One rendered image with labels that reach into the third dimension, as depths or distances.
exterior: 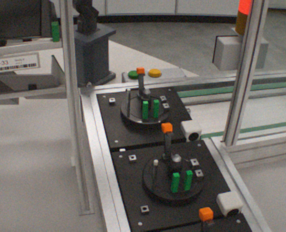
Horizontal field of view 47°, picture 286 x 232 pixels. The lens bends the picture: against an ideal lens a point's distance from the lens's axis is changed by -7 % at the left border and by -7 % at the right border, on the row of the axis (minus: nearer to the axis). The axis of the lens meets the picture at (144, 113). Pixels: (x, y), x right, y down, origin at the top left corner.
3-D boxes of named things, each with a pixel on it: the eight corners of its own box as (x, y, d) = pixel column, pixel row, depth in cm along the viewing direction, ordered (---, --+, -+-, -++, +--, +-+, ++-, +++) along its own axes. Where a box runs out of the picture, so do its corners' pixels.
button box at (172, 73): (121, 87, 120) (121, 71, 117) (179, 81, 125) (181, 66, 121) (125, 98, 115) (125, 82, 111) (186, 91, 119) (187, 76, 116)
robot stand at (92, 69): (89, 64, 140) (88, 19, 128) (117, 77, 133) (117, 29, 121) (62, 79, 130) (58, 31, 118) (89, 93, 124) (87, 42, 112)
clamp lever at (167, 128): (162, 154, 81) (161, 123, 79) (170, 153, 81) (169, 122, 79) (166, 160, 77) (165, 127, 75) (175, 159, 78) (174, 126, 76)
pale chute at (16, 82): (26, 99, 98) (26, 84, 98) (70, 98, 99) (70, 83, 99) (-6, 76, 70) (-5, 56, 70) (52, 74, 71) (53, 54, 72)
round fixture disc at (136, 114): (115, 101, 101) (115, 95, 100) (162, 96, 104) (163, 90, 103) (125, 132, 90) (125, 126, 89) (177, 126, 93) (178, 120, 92)
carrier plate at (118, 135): (97, 99, 105) (96, 93, 104) (173, 91, 110) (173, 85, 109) (110, 153, 87) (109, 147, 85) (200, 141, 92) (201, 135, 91)
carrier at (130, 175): (110, 158, 86) (109, 117, 78) (202, 145, 91) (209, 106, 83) (132, 239, 67) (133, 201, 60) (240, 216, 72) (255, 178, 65)
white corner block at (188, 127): (178, 132, 94) (180, 120, 92) (195, 130, 95) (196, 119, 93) (184, 143, 91) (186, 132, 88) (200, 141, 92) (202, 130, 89)
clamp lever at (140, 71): (137, 93, 100) (136, 67, 98) (144, 92, 101) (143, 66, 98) (140, 96, 97) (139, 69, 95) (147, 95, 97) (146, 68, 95)
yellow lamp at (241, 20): (230, 27, 76) (234, 8, 73) (249, 27, 77) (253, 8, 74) (241, 36, 72) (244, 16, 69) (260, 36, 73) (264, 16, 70)
